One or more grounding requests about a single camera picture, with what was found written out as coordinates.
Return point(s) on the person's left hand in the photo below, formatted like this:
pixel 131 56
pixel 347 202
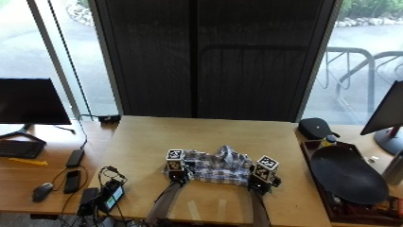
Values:
pixel 178 178

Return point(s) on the person's right hand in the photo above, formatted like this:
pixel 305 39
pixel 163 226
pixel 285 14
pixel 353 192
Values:
pixel 260 186

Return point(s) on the blue plaid cloth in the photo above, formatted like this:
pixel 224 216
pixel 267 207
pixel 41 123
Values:
pixel 219 168

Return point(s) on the white marker cube right glove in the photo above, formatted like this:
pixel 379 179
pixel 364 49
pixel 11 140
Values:
pixel 264 168

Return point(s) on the white marker cube glove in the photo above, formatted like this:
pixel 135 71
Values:
pixel 264 168
pixel 174 159

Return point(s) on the white marker cube left glove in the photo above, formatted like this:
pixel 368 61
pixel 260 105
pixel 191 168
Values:
pixel 174 159

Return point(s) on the white tape strip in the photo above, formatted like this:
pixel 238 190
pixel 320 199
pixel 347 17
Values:
pixel 220 209
pixel 194 210

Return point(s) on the phone with lit screen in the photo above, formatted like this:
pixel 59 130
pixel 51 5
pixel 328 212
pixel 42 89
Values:
pixel 111 195

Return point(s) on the brown wooden tray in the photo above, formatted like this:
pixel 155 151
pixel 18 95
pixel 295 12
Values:
pixel 335 209

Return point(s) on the black oval tray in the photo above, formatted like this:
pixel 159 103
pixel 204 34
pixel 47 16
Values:
pixel 348 175

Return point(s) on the small bottle with yellow label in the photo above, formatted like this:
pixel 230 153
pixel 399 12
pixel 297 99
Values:
pixel 328 141

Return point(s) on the black zip case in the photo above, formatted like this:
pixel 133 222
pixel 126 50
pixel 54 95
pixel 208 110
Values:
pixel 313 127

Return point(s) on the black rectangular box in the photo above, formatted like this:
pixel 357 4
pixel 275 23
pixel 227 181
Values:
pixel 87 201

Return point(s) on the black phone dark screen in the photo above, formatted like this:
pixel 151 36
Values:
pixel 71 181

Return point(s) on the black power adapter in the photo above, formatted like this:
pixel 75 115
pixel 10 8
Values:
pixel 74 158

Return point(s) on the small white object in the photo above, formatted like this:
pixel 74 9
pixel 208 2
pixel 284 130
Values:
pixel 372 159

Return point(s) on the silver metal bottle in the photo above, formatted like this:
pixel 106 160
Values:
pixel 393 170

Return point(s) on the black computer mouse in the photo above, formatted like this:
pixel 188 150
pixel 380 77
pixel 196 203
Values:
pixel 42 191

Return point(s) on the yellow flat tool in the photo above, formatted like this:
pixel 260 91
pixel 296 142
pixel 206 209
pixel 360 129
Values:
pixel 27 162

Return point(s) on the monitor with round base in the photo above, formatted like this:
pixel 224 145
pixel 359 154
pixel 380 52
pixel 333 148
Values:
pixel 388 113

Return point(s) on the black keyboard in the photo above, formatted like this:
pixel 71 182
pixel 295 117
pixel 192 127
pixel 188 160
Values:
pixel 19 149

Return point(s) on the dark roller blind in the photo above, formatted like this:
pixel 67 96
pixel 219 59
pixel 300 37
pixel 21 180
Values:
pixel 208 56

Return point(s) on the black computer monitor with legs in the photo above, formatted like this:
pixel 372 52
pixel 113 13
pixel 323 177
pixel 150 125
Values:
pixel 29 101

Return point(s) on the metal bike rack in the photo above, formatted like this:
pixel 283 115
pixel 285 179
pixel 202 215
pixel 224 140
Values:
pixel 368 72

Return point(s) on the grey window post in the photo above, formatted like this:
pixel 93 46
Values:
pixel 54 60

